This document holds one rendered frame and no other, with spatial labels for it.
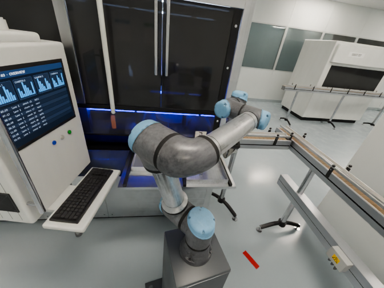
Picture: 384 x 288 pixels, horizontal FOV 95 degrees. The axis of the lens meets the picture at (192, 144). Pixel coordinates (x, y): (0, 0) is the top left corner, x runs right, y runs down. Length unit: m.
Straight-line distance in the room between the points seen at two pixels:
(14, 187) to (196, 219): 0.75
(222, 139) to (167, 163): 0.18
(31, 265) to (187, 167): 1.79
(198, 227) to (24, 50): 0.97
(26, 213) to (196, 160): 0.88
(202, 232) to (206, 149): 0.40
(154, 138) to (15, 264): 1.82
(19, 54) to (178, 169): 0.78
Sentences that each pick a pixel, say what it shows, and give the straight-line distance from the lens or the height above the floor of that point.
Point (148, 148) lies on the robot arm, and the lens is 0.47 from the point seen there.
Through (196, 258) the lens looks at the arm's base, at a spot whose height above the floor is 0.84.
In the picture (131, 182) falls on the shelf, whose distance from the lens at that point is 1.11.
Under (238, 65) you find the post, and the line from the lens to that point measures 1.24.
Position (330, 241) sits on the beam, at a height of 0.51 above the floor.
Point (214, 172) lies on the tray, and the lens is 1.21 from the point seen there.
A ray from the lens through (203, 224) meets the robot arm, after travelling 0.76.
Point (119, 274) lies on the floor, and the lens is 1.81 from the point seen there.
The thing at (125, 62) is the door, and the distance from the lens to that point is 1.20.
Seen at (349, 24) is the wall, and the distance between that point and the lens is 7.90.
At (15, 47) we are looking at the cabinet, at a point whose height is 1.53.
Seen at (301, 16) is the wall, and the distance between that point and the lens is 6.92.
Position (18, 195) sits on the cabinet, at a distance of 1.06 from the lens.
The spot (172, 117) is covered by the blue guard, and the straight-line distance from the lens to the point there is 1.25.
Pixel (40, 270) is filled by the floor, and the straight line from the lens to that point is 2.02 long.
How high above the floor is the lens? 1.63
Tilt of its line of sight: 31 degrees down
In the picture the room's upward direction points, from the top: 7 degrees clockwise
